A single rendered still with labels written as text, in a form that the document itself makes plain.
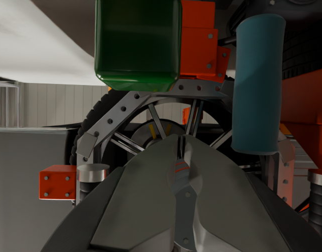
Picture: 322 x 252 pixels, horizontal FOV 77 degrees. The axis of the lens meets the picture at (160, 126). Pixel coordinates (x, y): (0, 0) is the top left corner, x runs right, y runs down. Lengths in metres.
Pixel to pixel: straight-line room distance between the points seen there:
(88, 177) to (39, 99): 5.01
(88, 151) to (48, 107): 4.68
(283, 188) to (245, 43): 0.37
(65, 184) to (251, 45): 0.51
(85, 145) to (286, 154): 0.49
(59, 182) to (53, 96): 4.63
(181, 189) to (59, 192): 0.32
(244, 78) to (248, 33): 0.08
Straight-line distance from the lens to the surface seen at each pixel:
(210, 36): 0.53
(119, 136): 0.61
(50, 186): 0.58
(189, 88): 0.50
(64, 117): 5.02
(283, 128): 1.02
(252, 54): 0.43
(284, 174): 0.61
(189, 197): 0.38
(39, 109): 5.27
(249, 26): 0.45
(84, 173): 0.29
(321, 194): 0.38
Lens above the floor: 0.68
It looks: 2 degrees up
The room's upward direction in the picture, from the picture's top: 178 degrees counter-clockwise
